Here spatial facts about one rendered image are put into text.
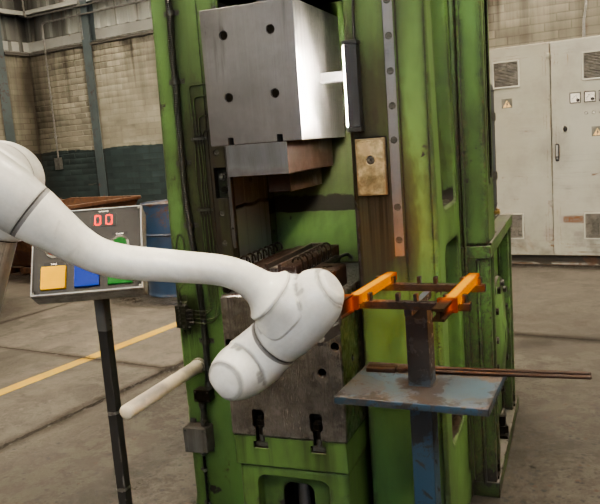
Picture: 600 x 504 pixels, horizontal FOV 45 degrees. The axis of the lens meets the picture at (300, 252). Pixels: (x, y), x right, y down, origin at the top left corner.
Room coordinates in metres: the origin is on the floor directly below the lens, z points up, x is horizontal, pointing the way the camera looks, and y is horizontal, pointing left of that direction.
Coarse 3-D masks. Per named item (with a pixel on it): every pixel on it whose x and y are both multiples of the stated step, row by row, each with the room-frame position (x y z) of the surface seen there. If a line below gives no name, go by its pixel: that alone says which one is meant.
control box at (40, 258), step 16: (96, 208) 2.27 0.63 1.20; (112, 208) 2.27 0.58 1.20; (128, 208) 2.27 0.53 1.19; (112, 224) 2.24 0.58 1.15; (128, 224) 2.25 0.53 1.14; (144, 224) 2.29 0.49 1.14; (112, 240) 2.21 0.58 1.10; (128, 240) 2.22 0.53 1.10; (144, 240) 2.26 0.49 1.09; (32, 256) 2.19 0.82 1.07; (48, 256) 2.19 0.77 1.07; (32, 272) 2.16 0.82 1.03; (32, 288) 2.13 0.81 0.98; (80, 288) 2.14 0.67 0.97; (96, 288) 2.14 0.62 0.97; (112, 288) 2.14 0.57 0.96; (128, 288) 2.14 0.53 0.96; (144, 288) 2.16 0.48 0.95
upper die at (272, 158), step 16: (256, 144) 2.16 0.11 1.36; (272, 144) 2.14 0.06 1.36; (288, 144) 2.13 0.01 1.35; (304, 144) 2.26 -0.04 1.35; (320, 144) 2.40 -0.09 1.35; (240, 160) 2.18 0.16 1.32; (256, 160) 2.16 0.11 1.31; (272, 160) 2.14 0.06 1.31; (288, 160) 2.12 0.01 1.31; (304, 160) 2.25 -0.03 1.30; (320, 160) 2.39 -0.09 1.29; (240, 176) 2.18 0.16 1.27
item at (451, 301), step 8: (464, 280) 1.85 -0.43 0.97; (472, 280) 1.84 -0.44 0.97; (456, 288) 1.76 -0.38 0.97; (464, 288) 1.75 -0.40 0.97; (472, 288) 1.84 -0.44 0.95; (448, 296) 1.68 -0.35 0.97; (456, 296) 1.67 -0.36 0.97; (440, 304) 1.59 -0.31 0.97; (448, 304) 1.58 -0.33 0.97; (456, 304) 1.62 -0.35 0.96; (440, 312) 1.55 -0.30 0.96; (448, 312) 1.60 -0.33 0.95; (456, 312) 1.62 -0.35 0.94; (432, 320) 1.55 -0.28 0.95; (440, 320) 1.55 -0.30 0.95
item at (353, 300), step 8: (392, 272) 2.03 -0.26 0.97; (376, 280) 1.93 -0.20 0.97; (384, 280) 1.94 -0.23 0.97; (360, 288) 1.84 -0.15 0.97; (368, 288) 1.84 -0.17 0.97; (376, 288) 1.88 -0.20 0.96; (344, 296) 1.71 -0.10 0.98; (352, 296) 1.73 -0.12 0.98; (360, 296) 1.77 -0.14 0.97; (344, 304) 1.69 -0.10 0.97; (352, 304) 1.73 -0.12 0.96; (344, 312) 1.69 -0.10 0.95; (352, 312) 1.72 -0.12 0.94
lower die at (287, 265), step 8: (296, 248) 2.50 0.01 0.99; (312, 248) 2.41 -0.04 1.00; (328, 248) 2.43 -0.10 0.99; (336, 248) 2.49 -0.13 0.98; (272, 256) 2.43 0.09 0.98; (280, 256) 2.35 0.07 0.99; (304, 256) 2.30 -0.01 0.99; (320, 256) 2.33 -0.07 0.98; (328, 256) 2.40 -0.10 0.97; (256, 264) 2.22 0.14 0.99; (264, 264) 2.21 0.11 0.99; (280, 264) 2.14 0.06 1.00; (288, 264) 2.17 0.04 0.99; (296, 264) 2.16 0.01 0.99; (304, 264) 2.19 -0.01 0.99; (288, 272) 2.13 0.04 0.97; (296, 272) 2.12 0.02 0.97
